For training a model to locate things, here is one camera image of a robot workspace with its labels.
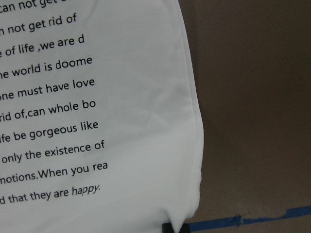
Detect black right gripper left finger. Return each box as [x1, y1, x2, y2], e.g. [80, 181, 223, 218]
[162, 223, 174, 233]

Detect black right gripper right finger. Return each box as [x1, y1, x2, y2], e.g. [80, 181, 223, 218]
[180, 223, 190, 233]

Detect white long sleeve printed shirt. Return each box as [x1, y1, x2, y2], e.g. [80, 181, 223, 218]
[0, 0, 204, 233]

